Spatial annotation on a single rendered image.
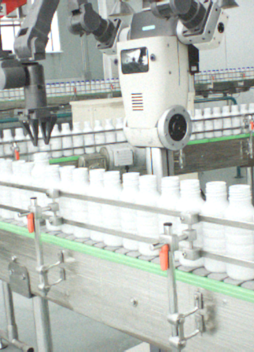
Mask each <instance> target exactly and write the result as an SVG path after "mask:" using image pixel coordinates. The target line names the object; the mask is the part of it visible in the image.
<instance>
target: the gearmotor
mask: <svg viewBox="0 0 254 352"><path fill-rule="evenodd" d="M146 160H147V157H146V149H144V148H134V147H132V146H131V145H130V143H128V142H127V143H119V144H113V145H109V146H102V147H101V148H100V150H99V153H95V154H88V155H83V156H80V157H78V168H87V172H88V174H89V171H90V170H96V169H105V172H107V171H112V170H118V169H124V168H125V170H127V173H128V170H129V168H133V167H139V166H142V165H143V164H144V163H145V162H146Z"/></svg>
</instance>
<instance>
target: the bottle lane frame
mask: <svg viewBox="0 0 254 352"><path fill-rule="evenodd" d="M41 245H43V258H44V265H47V266H48V265H53V264H56V263H58V255H57V250H60V251H62V256H63V263H60V264H59V265H58V266H56V267H52V268H50V269H49V272H48V274H47V278H48V283H49V284H50V283H54V282H56V281H58V280H59V279H60V276H59V267H63V268H64V272H65V280H62V281H61V282H60V283H59V284H57V285H53V286H51V288H50V291H49V292H48V293H47V296H41V293H40V291H39V290H38V287H37V286H38V284H39V274H37V273H36V266H37V258H36V246H35V238H34V232H33V233H29V231H28V228H25V227H21V226H18V225H13V224H10V223H5V222H4V221H0V280H1V281H3V282H7V283H9V284H10V277H9V271H8V265H9V263H10V261H12V262H15V263H18V264H21V265H24V266H25V267H26V269H27V271H28V276H29V284H30V293H31V294H35V295H37V296H40V297H42V298H45V299H47V300H48V301H50V302H52V303H56V304H58V305H60V306H62V307H66V308H68V309H71V311H74V312H76V313H78V314H80V315H83V316H86V317H88V318H91V319H93V320H95V321H97V322H99V323H101V324H104V325H107V326H109V327H111V328H113V329H116V330H117V331H120V332H122V333H126V334H127V335H129V336H132V337H135V338H138V340H141V341H143V342H146V343H148V344H150V345H153V346H155V347H158V348H159V349H161V350H164V351H166V352H172V346H171V345H170V344H169V337H170V335H171V324H169V323H168V321H167V316H168V314H169V292H168V282H167V271H163V270H162V269H161V266H160V265H159V264H155V263H151V261H145V260H142V259H139V258H138V257H137V258H134V257H130V256H127V255H126V254H118V253H116V252H110V251H107V250H105V248H99V247H94V245H85V244H84V243H77V242H75V241H69V240H67V239H66V238H61V237H58V236H54V235H50V234H48V233H47V234H46V233H42V232H41ZM176 282H177V293H178V312H180V313H182V314H184V313H186V312H188V311H191V310H192V309H193V308H194V307H195V306H193V292H198V293H201V295H202V309H200V308H199V310H197V311H196V312H195V313H193V314H191V315H189V316H187V317H185V318H186V320H185V323H184V324H183V328H184V336H187V335H189V334H190V333H193V332H194V331H196V330H197V329H195V314H199V315H201V316H202V320H203V321H204V331H200V332H199V333H198V334H197V335H195V336H193V337H191V338H190V339H188V340H187V345H186V347H185V348H184V349H183V350H181V352H254V291H253V290H249V289H244V288H242V287H241V285H231V284H228V283H225V282H224V280H222V281H217V280H212V278H208V276H198V275H196V274H192V272H189V273H188V272H183V271H180V270H179V269H178V268H176Z"/></svg>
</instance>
